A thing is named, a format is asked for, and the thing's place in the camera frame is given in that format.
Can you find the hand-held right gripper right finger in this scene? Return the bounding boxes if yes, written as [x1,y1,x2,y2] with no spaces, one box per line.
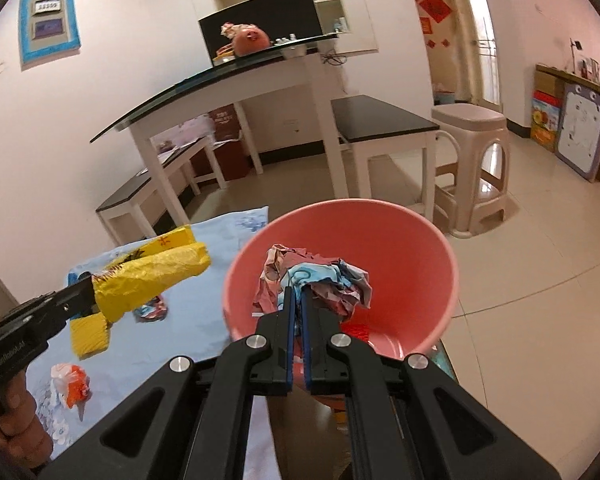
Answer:
[301,286,562,480]

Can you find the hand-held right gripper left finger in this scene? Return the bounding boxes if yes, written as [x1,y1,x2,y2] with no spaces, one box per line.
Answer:
[37,286,297,480]

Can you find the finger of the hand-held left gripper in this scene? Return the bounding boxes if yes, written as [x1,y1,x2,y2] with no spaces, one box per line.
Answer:
[55,272,99,323]

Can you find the yellow foam net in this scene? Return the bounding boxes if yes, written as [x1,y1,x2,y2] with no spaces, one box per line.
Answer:
[69,311,112,359]

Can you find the printed paper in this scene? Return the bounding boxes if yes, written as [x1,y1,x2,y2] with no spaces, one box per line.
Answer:
[252,244,373,322]

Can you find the small colourful wrapper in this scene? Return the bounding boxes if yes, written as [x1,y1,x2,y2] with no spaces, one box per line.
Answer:
[132,296,170,322]

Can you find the orange and white wrapper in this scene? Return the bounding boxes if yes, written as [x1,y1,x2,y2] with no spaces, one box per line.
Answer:
[50,362,92,409]

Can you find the yellow plastic bag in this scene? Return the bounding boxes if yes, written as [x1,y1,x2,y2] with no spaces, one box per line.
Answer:
[91,225,212,326]

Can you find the pink plastic basin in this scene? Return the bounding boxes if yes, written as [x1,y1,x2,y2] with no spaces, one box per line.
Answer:
[221,199,460,361]

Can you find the person's left hand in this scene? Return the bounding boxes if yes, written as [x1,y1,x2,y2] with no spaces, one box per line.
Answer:
[0,372,54,469]

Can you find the blue printed cloth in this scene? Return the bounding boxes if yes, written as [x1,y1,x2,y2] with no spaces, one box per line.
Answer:
[30,205,281,480]

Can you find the long white bench black top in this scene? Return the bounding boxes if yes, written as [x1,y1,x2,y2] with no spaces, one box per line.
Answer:
[96,135,227,247]

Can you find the white papers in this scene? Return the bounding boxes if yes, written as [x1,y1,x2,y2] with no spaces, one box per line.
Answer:
[154,149,192,167]

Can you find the pink plastic bag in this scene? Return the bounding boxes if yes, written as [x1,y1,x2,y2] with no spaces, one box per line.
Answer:
[154,114,217,157]

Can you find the dark red box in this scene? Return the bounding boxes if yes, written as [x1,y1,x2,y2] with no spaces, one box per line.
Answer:
[207,104,252,179]

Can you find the white table with black top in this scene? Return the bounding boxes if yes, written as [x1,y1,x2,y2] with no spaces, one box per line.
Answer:
[90,30,353,228]

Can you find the short white bench black top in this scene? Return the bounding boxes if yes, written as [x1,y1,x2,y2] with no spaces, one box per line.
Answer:
[330,94,441,224]

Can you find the beige plastic stool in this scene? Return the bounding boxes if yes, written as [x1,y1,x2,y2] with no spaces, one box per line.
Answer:
[431,104,512,240]

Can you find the orange round pot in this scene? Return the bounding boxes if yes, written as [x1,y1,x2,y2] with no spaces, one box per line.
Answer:
[232,26,271,59]

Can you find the black monitor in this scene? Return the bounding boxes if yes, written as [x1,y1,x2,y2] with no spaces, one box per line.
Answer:
[198,0,325,67]

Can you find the colourful printed carton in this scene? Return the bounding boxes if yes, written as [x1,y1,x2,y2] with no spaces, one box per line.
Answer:
[530,90,564,154]

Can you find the white door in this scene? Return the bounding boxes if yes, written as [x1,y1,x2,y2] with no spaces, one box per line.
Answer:
[461,0,504,112]

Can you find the purple framed drawing board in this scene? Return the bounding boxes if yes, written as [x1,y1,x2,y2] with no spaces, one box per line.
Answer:
[552,82,600,184]

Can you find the blue framed wall poster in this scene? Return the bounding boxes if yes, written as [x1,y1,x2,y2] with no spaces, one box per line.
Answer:
[19,0,82,67]

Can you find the black cable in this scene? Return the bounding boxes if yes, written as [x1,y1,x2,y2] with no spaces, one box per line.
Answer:
[321,41,349,67]

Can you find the red paper wall decoration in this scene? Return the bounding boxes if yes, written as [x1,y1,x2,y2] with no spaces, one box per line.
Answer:
[419,0,453,24]

